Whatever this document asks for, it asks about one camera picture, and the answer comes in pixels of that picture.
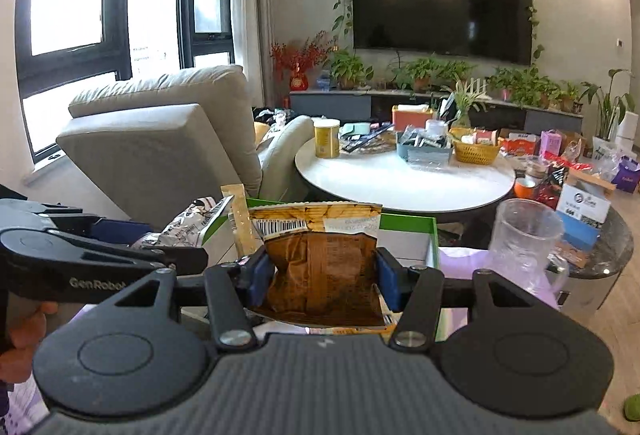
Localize long tan stick packet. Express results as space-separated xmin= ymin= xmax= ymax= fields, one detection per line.
xmin=220 ymin=184 xmax=262 ymax=257

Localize silver black foil packet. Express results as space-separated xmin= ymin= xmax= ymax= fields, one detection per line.
xmin=132 ymin=196 xmax=234 ymax=249

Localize brown dried snack bag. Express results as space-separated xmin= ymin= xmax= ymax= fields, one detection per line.
xmin=250 ymin=202 xmax=384 ymax=328

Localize person's left hand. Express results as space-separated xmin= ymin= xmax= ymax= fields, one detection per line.
xmin=0 ymin=302 xmax=58 ymax=384

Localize green cardboard box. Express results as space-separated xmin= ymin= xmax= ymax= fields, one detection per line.
xmin=179 ymin=196 xmax=442 ymax=341

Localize round white coffee table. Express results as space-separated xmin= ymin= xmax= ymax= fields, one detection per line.
xmin=295 ymin=140 xmax=515 ymax=215

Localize clear glass mug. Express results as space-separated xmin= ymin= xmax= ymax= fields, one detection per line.
xmin=486 ymin=198 xmax=570 ymax=299

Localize blue grey storage tray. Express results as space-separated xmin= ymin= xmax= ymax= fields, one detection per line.
xmin=396 ymin=126 xmax=454 ymax=166

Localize yellow woven basket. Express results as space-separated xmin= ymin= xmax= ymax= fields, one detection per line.
xmin=449 ymin=128 xmax=500 ymax=166

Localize beige sofa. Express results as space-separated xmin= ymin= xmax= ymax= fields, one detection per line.
xmin=56 ymin=65 xmax=314 ymax=229

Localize orange tissue box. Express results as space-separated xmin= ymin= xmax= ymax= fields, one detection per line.
xmin=392 ymin=105 xmax=434 ymax=133

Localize yellow tin can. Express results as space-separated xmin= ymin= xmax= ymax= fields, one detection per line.
xmin=312 ymin=118 xmax=341 ymax=159

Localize round dark marble table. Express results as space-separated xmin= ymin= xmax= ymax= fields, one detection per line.
xmin=539 ymin=206 xmax=634 ymax=323

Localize blue white carton box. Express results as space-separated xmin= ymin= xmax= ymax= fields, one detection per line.
xmin=555 ymin=169 xmax=616 ymax=253

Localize dark tv cabinet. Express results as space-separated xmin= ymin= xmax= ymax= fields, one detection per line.
xmin=288 ymin=90 xmax=582 ymax=134

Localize pink small box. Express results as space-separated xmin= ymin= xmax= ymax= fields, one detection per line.
xmin=539 ymin=130 xmax=564 ymax=158

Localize red flower decoration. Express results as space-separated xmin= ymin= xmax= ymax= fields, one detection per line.
xmin=270 ymin=30 xmax=334 ymax=92

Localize purple gift bag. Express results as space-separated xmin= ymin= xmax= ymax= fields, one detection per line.
xmin=612 ymin=156 xmax=640 ymax=194

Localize green slippers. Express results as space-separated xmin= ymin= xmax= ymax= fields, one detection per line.
xmin=623 ymin=394 xmax=640 ymax=422

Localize black framed window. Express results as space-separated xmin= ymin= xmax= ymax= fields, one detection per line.
xmin=14 ymin=0 xmax=236 ymax=101

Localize tall leafy floor plant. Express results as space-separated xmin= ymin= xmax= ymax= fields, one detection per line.
xmin=580 ymin=68 xmax=636 ymax=140

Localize wall mounted black television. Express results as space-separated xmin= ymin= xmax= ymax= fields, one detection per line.
xmin=352 ymin=0 xmax=533 ymax=66

